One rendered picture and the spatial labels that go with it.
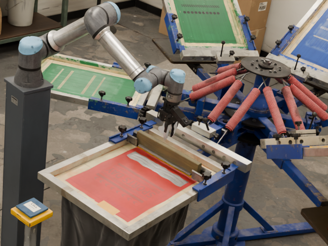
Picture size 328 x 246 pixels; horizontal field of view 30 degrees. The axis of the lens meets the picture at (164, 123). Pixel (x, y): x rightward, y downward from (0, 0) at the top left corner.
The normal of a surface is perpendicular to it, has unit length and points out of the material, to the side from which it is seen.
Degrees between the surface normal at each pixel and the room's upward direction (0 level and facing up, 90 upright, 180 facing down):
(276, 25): 90
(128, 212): 0
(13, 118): 90
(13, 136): 90
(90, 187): 0
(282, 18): 90
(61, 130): 0
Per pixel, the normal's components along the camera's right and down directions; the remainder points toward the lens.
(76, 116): 0.15, -0.87
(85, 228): -0.61, 0.33
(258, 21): 0.71, 0.44
